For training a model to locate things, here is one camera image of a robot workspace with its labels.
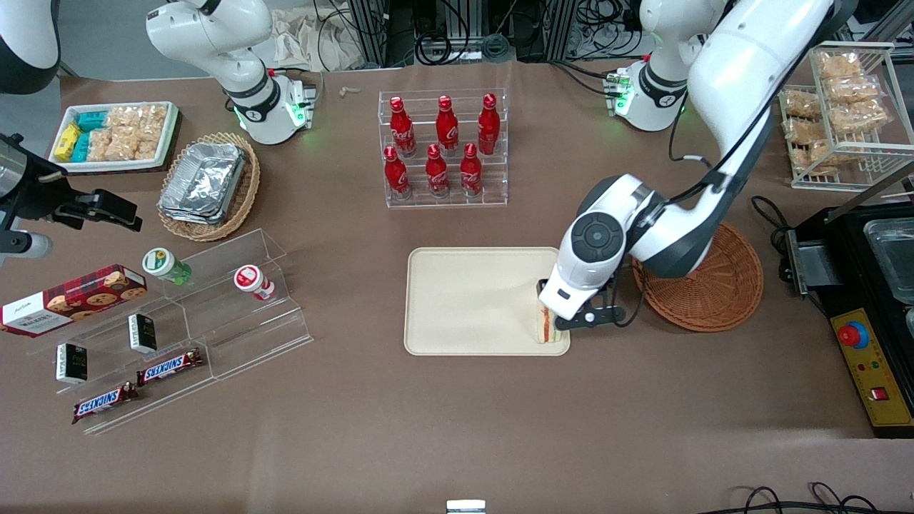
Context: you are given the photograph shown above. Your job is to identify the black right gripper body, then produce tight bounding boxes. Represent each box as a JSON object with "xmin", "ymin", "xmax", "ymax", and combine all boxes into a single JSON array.
[{"xmin": 0, "ymin": 134, "xmax": 72, "ymax": 231}]

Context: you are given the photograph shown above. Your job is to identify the triangle sandwich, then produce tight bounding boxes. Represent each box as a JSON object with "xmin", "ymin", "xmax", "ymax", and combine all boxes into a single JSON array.
[{"xmin": 534, "ymin": 282, "xmax": 566, "ymax": 346}]

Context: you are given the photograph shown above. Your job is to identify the white rectangular snack tray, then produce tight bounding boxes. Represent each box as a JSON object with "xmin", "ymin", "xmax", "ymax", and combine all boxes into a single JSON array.
[{"xmin": 49, "ymin": 101, "xmax": 179, "ymax": 174}]

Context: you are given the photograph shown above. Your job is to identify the beige plastic tray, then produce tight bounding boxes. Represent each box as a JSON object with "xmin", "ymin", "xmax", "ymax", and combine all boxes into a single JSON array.
[{"xmin": 404, "ymin": 247, "xmax": 571, "ymax": 356}]

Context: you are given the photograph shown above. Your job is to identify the round brown wicker basket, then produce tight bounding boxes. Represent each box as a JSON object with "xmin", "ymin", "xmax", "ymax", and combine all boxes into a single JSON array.
[{"xmin": 633, "ymin": 223, "xmax": 763, "ymax": 333}]

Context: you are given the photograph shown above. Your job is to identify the oval light wicker basket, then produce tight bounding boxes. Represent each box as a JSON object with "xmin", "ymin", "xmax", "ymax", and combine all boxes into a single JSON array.
[{"xmin": 157, "ymin": 132, "xmax": 261, "ymax": 242}]

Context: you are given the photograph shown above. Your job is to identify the yellow snack packet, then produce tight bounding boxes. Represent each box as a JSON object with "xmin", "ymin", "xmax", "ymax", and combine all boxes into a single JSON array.
[{"xmin": 54, "ymin": 123, "xmax": 81, "ymax": 162}]

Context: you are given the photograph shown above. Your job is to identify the green cap small bottle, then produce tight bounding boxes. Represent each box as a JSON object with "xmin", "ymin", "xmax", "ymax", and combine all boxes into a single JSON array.
[{"xmin": 142, "ymin": 248, "xmax": 192, "ymax": 286}]

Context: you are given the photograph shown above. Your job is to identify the red tartan cookie box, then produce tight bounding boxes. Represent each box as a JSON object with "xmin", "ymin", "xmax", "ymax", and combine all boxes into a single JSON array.
[{"xmin": 0, "ymin": 264, "xmax": 149, "ymax": 338}]

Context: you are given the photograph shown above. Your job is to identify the stacked aluminium foil trays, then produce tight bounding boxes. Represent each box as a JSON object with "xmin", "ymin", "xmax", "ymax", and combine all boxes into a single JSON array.
[{"xmin": 159, "ymin": 141, "xmax": 247, "ymax": 226}]

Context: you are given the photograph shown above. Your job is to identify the small black white box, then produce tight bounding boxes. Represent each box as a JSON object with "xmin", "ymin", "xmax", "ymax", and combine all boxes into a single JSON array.
[
  {"xmin": 56, "ymin": 343, "xmax": 89, "ymax": 385},
  {"xmin": 128, "ymin": 313, "xmax": 158, "ymax": 354}
]

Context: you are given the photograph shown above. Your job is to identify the clear acrylic bottle rack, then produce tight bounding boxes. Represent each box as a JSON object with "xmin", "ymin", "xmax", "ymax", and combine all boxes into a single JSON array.
[{"xmin": 378, "ymin": 89, "xmax": 509, "ymax": 209}]

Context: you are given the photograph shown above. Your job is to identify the red cola bottle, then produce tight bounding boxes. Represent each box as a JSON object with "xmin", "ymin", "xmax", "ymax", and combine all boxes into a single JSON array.
[
  {"xmin": 390, "ymin": 96, "xmax": 416, "ymax": 158},
  {"xmin": 436, "ymin": 95, "xmax": 460, "ymax": 156},
  {"xmin": 478, "ymin": 94, "xmax": 500, "ymax": 156},
  {"xmin": 383, "ymin": 146, "xmax": 411, "ymax": 199},
  {"xmin": 460, "ymin": 143, "xmax": 483, "ymax": 196},
  {"xmin": 426, "ymin": 144, "xmax": 450, "ymax": 198}
]

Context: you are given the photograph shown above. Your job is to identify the red cap small bottle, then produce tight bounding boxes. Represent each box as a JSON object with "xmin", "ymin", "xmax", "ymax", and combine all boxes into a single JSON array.
[{"xmin": 234, "ymin": 265, "xmax": 276, "ymax": 302}]

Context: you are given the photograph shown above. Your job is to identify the Snickers chocolate bar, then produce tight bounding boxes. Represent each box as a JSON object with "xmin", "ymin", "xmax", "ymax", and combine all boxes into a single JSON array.
[
  {"xmin": 71, "ymin": 382, "xmax": 140, "ymax": 425},
  {"xmin": 137, "ymin": 348, "xmax": 204, "ymax": 386}
]

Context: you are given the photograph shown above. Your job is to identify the clear acrylic stepped stand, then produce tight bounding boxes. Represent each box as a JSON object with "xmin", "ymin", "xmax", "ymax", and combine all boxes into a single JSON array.
[{"xmin": 29, "ymin": 228, "xmax": 315, "ymax": 436}]

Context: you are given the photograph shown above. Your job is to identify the beige cloth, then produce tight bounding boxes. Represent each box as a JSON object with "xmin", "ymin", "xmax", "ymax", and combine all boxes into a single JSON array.
[{"xmin": 270, "ymin": 7, "xmax": 361, "ymax": 72}]

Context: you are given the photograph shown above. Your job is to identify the black countertop appliance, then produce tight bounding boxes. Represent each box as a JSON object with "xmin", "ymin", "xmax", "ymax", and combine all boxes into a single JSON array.
[{"xmin": 782, "ymin": 171, "xmax": 914, "ymax": 438}]

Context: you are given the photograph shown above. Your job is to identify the fried snack bag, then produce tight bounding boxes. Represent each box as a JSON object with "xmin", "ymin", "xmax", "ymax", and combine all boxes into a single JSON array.
[
  {"xmin": 789, "ymin": 141, "xmax": 833, "ymax": 176},
  {"xmin": 825, "ymin": 75, "xmax": 880, "ymax": 104},
  {"xmin": 785, "ymin": 116, "xmax": 822, "ymax": 143},
  {"xmin": 816, "ymin": 50, "xmax": 861, "ymax": 79},
  {"xmin": 832, "ymin": 99, "xmax": 892, "ymax": 135},
  {"xmin": 782, "ymin": 89, "xmax": 822, "ymax": 119}
]

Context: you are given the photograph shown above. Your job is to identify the yellow control panel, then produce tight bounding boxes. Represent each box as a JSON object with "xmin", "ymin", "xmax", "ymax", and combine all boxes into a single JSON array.
[{"xmin": 830, "ymin": 308, "xmax": 914, "ymax": 428}]

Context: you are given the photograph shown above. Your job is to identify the metal container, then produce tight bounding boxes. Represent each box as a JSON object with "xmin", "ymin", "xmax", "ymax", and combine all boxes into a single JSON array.
[{"xmin": 864, "ymin": 218, "xmax": 914, "ymax": 308}]

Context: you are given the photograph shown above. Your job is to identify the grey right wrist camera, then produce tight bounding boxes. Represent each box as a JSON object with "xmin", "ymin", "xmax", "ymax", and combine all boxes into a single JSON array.
[{"xmin": 0, "ymin": 232, "xmax": 53, "ymax": 259}]

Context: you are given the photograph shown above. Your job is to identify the black power cable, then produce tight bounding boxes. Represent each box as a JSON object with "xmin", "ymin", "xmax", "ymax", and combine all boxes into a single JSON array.
[{"xmin": 750, "ymin": 195, "xmax": 795, "ymax": 252}]

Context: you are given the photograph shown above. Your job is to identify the aluminium frame rack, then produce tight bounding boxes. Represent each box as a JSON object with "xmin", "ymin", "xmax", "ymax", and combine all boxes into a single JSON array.
[{"xmin": 346, "ymin": 0, "xmax": 572, "ymax": 66}]

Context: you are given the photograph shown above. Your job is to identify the black floor cable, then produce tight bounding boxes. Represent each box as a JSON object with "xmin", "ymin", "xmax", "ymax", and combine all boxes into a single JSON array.
[{"xmin": 714, "ymin": 482, "xmax": 914, "ymax": 514}]

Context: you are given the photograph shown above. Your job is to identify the white wire rack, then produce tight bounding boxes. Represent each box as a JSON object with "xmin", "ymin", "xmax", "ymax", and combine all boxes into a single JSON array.
[{"xmin": 778, "ymin": 41, "xmax": 914, "ymax": 192}]

